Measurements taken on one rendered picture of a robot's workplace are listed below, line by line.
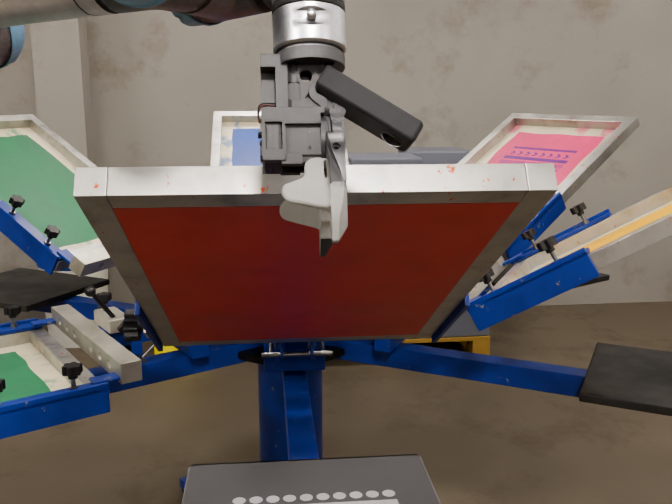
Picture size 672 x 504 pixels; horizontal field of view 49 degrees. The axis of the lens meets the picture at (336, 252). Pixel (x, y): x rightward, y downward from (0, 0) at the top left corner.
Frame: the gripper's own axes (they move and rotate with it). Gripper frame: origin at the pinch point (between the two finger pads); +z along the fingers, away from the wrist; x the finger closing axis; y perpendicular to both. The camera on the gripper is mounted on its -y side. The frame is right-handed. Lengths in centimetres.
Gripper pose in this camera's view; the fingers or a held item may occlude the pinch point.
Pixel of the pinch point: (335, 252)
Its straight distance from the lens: 74.5
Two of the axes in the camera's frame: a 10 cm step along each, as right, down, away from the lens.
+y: -10.0, 0.2, -1.0
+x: 0.9, -0.8, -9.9
